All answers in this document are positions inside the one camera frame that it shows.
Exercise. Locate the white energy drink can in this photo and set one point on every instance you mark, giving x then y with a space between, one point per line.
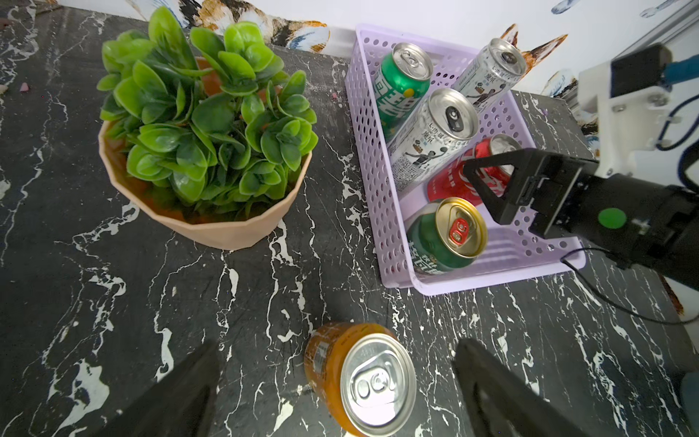
442 125

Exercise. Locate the red cola can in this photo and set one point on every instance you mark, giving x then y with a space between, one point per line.
451 182

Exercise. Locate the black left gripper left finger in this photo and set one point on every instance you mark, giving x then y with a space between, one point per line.
181 404

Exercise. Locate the purple plastic basket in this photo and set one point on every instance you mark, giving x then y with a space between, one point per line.
512 252

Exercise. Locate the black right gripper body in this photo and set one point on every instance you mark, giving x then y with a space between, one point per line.
637 221

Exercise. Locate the potted green plant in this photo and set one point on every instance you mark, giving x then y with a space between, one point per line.
208 133

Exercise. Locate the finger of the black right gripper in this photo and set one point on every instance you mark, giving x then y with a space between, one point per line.
518 190

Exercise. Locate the orange soda can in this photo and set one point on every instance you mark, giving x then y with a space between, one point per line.
364 375

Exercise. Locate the green soda can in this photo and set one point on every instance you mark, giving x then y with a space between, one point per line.
404 79

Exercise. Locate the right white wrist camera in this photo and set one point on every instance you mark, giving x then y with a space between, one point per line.
629 95

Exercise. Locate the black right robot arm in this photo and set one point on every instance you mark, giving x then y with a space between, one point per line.
632 221

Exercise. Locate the green gold-top can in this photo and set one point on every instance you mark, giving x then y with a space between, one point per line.
446 235

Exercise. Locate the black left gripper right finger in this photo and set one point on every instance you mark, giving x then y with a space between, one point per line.
498 402

